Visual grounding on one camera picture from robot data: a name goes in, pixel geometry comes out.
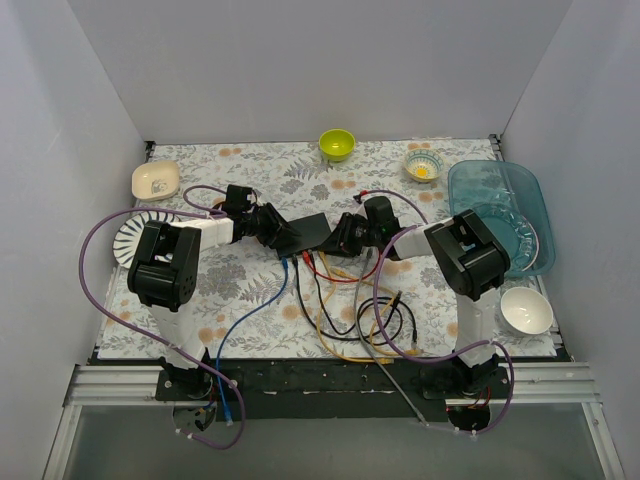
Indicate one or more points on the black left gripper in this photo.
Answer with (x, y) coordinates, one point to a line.
(273, 226)

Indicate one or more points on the cream square dish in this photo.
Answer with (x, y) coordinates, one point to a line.
(155, 180)

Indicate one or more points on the teal plastic tray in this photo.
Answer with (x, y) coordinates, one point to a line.
(484, 181)

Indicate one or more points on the patterned yellow centre bowl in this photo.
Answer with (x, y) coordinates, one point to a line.
(424, 165)

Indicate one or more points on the dark grey network switch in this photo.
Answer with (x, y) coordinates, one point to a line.
(303, 234)

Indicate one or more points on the blue striped white plate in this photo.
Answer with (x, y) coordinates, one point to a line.
(128, 235)

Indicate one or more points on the white bowl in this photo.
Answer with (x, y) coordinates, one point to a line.
(525, 311)

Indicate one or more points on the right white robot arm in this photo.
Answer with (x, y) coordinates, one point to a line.
(469, 256)

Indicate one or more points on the floral patterned table mat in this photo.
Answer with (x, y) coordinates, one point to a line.
(247, 305)

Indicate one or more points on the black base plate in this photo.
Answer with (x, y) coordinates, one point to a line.
(325, 389)

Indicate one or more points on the teal glass plate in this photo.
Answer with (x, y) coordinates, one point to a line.
(514, 232)

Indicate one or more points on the aluminium frame rail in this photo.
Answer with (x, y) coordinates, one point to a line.
(531, 383)

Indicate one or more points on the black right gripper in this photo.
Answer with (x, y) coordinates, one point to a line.
(345, 233)

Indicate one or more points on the lime green bowl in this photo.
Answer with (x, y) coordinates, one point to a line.
(336, 145)

